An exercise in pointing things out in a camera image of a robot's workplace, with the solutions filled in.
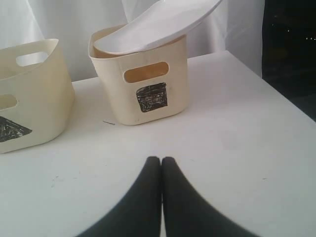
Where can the cream bin with triangle mark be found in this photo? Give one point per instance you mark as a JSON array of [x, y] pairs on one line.
[[36, 94]]

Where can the white square plate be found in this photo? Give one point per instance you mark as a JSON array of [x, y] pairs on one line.
[[164, 21]]

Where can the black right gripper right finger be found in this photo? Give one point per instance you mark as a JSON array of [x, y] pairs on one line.
[[187, 213]]

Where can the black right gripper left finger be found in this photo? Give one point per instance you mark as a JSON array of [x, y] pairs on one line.
[[138, 213]]

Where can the cream bin with square mark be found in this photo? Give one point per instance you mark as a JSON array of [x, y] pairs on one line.
[[144, 86]]

